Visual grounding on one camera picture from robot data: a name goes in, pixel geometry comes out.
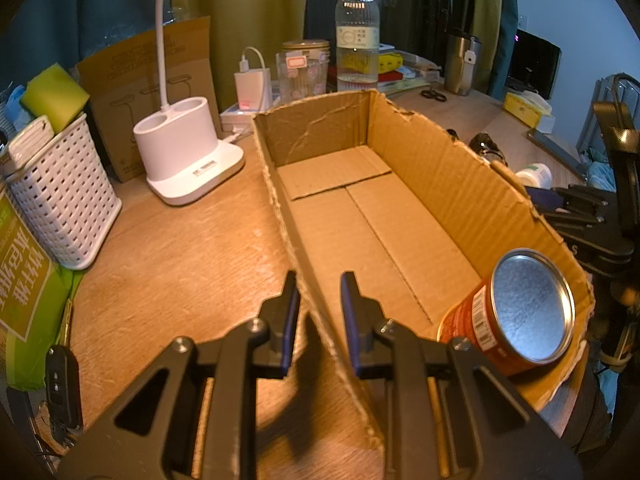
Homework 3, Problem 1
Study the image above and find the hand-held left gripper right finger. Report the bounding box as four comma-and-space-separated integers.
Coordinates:
340, 271, 583, 480

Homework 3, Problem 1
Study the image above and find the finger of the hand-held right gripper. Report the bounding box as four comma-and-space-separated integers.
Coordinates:
540, 212, 608, 261
552, 184, 618, 221

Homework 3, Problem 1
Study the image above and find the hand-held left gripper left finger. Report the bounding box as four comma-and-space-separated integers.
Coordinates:
57, 270, 302, 480

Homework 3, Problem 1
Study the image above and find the small white bottle green label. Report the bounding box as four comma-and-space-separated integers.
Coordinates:
515, 162, 553, 188

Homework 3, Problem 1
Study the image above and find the wristwatch with dark strap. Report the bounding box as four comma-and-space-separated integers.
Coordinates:
470, 132, 508, 163

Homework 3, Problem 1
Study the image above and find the cardboard box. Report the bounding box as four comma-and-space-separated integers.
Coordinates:
250, 87, 596, 451

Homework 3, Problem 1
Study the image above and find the black smartphone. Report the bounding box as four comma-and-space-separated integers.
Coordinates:
527, 129, 586, 177

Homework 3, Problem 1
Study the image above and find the yellow tissue box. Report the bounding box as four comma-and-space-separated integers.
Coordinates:
502, 91, 557, 133

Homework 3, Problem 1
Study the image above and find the red tin can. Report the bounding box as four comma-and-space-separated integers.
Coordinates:
436, 247, 576, 377

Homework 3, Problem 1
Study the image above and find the black monitor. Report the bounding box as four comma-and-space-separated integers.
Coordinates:
507, 29, 563, 100

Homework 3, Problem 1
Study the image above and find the steel tumbler with tag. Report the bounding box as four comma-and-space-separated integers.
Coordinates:
444, 30, 483, 96

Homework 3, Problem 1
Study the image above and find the white desk lamp pen holder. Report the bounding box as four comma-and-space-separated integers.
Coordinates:
132, 0, 246, 207

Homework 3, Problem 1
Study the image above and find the black car key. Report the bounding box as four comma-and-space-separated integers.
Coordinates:
45, 345, 83, 431

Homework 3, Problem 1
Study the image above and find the clear jar with stickers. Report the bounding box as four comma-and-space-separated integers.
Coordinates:
275, 40, 331, 108

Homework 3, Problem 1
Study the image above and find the green printed bag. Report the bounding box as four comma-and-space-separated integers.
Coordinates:
0, 180, 86, 391

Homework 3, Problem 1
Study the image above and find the white woven plastic basket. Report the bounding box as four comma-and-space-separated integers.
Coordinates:
4, 112, 123, 270

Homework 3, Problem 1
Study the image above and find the clear water bottle green cap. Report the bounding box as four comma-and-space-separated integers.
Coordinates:
335, 0, 381, 93

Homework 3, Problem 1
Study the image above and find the brown cardboard lamp packaging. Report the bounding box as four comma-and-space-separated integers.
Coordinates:
75, 16, 223, 183

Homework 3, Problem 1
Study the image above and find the white ribbed case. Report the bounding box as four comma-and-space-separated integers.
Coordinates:
0, 115, 55, 176

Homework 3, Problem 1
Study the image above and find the yellow green curtain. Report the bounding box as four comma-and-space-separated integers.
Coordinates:
170, 0, 311, 111

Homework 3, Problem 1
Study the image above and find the yellow green sponge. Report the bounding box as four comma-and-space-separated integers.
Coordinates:
20, 63, 91, 133

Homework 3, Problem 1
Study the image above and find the white power bank with cable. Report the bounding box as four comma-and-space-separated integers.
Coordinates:
234, 47, 273, 113

